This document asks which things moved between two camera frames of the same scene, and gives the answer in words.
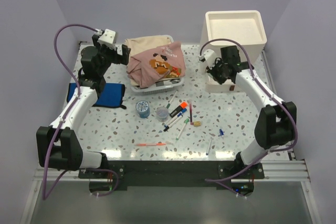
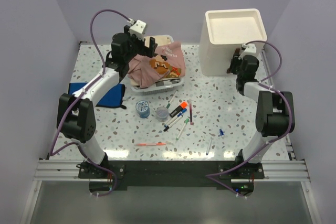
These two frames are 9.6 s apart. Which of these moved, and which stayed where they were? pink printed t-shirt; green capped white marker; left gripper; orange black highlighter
Moved: left gripper
Stayed: green capped white marker; pink printed t-shirt; orange black highlighter
